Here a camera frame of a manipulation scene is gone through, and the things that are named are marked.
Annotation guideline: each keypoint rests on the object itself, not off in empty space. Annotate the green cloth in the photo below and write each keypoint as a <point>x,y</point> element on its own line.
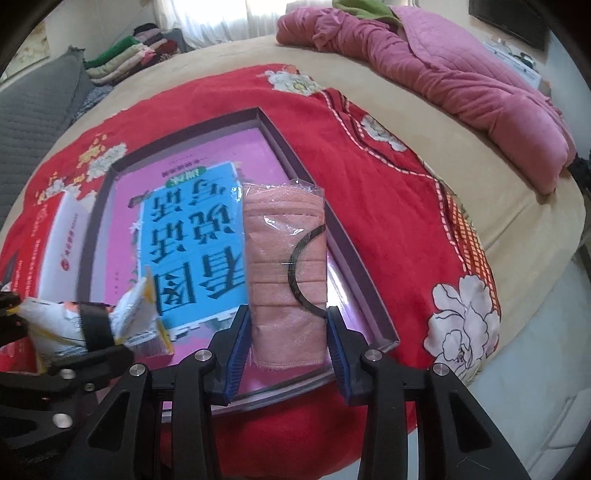
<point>364,9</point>

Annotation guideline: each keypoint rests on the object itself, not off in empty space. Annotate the white and yellow snack packet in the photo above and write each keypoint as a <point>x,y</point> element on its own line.
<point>134,314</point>

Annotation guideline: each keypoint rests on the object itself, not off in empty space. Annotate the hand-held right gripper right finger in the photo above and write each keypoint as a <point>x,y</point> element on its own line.
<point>340,360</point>

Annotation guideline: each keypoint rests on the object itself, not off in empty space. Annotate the red and white carton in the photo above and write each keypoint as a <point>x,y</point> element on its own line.
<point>69,240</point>

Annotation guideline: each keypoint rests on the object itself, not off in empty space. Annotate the pink quilt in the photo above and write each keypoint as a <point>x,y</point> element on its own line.
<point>461,78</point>

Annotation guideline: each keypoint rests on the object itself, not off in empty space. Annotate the white cabinet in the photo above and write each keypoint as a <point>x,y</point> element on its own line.
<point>512,60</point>

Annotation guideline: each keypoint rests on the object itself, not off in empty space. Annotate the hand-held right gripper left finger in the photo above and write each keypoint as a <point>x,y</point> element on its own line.
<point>234,355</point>

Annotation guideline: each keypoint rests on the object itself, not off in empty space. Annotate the blue patterned cushion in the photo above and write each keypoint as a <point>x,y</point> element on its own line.
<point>94,99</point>

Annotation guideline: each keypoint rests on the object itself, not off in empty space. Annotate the stack of folded clothes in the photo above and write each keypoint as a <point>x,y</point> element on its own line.
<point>129,55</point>

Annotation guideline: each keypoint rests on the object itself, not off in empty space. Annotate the red floral blanket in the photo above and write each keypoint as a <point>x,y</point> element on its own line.
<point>397,194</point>

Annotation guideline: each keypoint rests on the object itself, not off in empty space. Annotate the beige bed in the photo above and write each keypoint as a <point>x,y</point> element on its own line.
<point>231,55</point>

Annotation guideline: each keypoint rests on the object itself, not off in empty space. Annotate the pink cloth pack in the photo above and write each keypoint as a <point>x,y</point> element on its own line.
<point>277,258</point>

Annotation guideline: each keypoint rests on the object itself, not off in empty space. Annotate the purple cardboard box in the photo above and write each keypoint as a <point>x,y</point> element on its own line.
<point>355,277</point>

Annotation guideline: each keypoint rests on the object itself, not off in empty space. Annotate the black television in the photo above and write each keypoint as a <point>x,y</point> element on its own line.
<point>508,18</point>

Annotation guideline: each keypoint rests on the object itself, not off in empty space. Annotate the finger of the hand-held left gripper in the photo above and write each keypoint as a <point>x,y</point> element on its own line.
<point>97,327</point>
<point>6,307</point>

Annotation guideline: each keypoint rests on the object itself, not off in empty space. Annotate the black bag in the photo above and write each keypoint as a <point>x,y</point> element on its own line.
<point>581,175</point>

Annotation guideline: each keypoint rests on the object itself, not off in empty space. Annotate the white curtain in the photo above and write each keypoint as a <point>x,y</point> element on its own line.
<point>231,18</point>

